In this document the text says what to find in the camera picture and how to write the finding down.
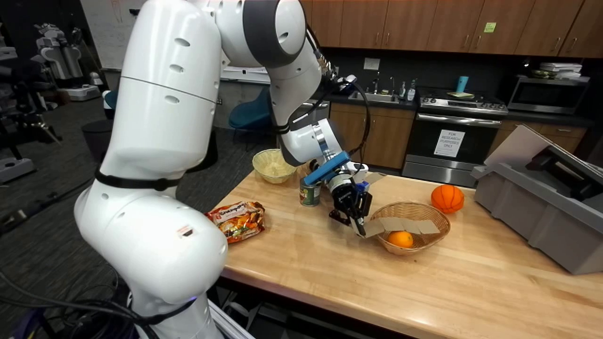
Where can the stainless steel oven range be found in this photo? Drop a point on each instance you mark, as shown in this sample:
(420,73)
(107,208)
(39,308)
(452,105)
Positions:
(454,144)

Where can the white wall plate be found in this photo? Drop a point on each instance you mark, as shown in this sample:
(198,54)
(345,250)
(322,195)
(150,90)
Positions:
(371,65)

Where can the large orange ball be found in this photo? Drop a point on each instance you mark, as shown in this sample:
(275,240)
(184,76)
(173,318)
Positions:
(446,199)

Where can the narrow brown base cabinet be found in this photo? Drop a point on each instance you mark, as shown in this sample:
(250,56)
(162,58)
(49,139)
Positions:
(557,135)

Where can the blue cup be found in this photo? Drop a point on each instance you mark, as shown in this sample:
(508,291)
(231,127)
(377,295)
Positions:
(461,84)

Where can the wide brown base cabinet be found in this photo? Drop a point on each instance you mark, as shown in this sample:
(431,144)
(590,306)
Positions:
(386,135)

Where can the soap bottle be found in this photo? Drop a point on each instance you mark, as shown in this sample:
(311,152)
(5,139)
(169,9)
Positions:
(410,92)

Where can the steel kitchen sink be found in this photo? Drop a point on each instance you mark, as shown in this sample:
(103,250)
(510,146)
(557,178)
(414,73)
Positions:
(377,99)

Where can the small orange fruit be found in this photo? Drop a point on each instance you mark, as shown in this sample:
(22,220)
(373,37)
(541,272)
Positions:
(399,240)

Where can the orange noodle packet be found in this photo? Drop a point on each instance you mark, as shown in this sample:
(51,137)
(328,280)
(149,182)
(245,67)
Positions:
(237,221)

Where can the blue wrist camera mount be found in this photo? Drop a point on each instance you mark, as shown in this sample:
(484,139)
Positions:
(326,169)

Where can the black microwave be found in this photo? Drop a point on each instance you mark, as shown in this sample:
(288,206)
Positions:
(546,95)

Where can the blue chair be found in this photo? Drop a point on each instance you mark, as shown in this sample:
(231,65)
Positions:
(250,114)

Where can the pale woven basket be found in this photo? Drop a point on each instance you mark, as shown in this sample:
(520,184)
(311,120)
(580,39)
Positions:
(273,169)

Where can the tin can with label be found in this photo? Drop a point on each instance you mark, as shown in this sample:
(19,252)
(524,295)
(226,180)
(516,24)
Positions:
(309,195)

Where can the grey plastic bin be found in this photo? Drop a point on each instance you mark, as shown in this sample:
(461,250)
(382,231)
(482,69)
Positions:
(546,201)

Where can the brown wooden wall cabinets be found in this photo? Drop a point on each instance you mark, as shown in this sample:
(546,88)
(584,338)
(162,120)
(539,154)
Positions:
(439,26)

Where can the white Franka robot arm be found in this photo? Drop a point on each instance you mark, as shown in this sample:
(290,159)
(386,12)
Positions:
(162,125)

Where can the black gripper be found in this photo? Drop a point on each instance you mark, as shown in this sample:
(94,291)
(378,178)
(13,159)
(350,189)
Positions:
(346,191)

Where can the green sticky note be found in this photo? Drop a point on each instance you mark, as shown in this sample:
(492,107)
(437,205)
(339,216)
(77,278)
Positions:
(490,28)

